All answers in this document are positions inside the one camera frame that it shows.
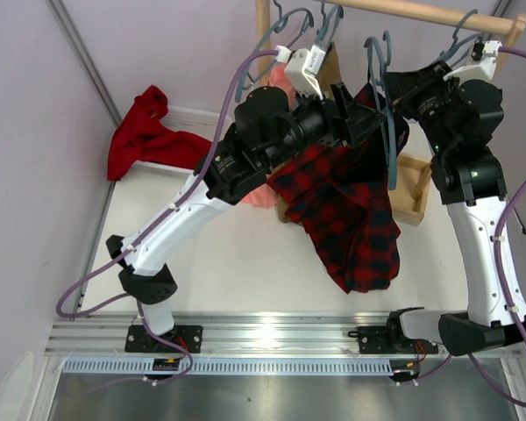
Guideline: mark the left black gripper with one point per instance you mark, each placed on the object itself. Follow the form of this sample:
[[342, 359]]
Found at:
[[344, 117]]

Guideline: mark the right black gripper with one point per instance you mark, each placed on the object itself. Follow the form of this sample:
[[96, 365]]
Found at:
[[394, 90]]

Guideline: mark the red navy plaid skirt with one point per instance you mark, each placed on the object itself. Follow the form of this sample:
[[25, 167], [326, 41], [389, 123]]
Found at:
[[339, 196]]

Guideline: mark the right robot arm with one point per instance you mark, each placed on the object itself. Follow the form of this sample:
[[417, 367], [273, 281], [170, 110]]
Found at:
[[458, 117]]

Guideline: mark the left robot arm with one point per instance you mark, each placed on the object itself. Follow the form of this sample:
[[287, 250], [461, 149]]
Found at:
[[264, 135]]

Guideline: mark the tan skirt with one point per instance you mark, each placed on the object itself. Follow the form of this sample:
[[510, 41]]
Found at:
[[329, 74]]

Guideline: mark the pink skirt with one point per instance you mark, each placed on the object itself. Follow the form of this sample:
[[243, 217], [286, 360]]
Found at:
[[264, 196]]

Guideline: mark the blue hanger holding tan skirt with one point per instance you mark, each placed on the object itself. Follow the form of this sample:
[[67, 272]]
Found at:
[[330, 22]]

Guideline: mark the red garment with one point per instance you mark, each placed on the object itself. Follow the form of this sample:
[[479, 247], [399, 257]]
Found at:
[[142, 137]]

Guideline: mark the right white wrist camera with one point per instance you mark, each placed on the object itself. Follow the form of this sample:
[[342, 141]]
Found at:
[[480, 65]]

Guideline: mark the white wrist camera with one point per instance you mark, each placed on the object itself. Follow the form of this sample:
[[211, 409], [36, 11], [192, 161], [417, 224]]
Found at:
[[302, 68], [480, 65]]

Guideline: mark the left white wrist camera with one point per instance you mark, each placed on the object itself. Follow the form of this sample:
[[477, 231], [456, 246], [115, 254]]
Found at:
[[302, 68]]

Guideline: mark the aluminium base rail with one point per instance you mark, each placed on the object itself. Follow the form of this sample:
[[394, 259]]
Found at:
[[259, 334]]

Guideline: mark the white slotted cable duct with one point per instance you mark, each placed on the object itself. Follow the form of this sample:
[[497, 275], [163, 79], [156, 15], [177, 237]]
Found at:
[[237, 366]]

